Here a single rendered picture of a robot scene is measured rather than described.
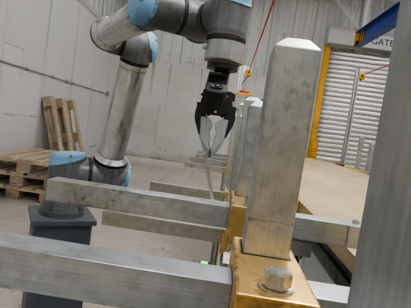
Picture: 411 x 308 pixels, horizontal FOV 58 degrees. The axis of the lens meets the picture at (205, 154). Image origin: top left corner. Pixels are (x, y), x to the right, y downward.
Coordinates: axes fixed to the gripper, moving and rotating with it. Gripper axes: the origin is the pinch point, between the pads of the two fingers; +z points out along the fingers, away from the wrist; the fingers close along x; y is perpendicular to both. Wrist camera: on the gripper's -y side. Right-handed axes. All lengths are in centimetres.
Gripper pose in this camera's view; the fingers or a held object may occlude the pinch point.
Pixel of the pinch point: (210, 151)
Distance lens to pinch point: 83.5
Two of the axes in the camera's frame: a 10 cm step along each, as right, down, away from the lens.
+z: -1.4, 9.9, 0.7
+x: -9.9, -1.4, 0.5
